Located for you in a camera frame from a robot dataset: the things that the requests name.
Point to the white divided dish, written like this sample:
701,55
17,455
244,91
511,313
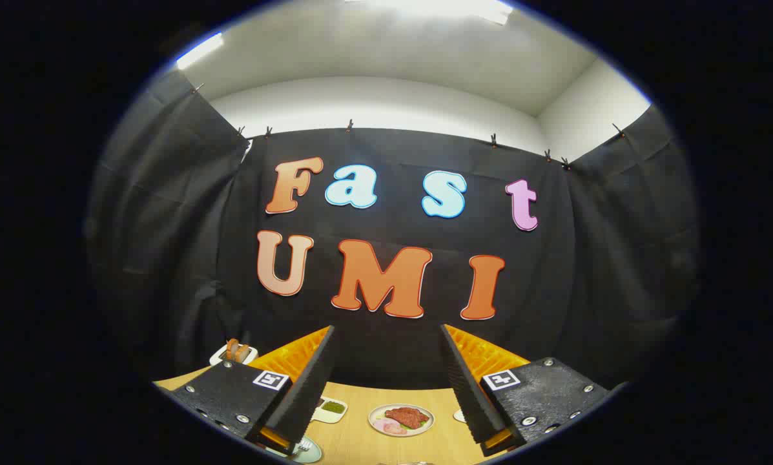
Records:
334,415

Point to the toasted bread slice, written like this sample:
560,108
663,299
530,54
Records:
243,351
232,349

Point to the wide ceiling light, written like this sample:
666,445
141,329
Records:
438,8

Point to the pale pink ham slice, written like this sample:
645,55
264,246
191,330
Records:
389,427

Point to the grey plate with steak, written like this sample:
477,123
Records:
376,413

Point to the row of black cloth clips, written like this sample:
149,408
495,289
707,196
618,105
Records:
349,126

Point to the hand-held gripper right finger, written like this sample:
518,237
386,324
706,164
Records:
470,394

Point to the brown steak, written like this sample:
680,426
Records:
405,416

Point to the white square coaster dish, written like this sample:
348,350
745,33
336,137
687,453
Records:
458,415

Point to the light blue plate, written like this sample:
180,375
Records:
314,452

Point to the green beans heap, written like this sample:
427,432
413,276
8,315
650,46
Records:
333,407

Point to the white toaster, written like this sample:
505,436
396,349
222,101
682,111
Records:
221,356

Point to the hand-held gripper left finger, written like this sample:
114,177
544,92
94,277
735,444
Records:
305,394

